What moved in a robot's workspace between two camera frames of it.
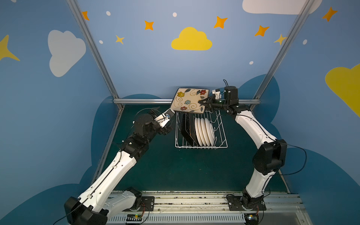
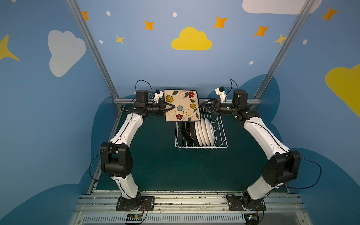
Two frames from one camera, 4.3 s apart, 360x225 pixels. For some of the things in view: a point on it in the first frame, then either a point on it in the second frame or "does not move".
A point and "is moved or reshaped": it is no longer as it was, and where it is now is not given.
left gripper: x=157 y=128 → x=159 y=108
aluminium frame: x=118 y=101 does not move
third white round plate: x=205 y=132 does not move
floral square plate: x=187 y=99 is moved or reshaped
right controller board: x=251 y=219 does not move
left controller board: x=133 y=217 does not move
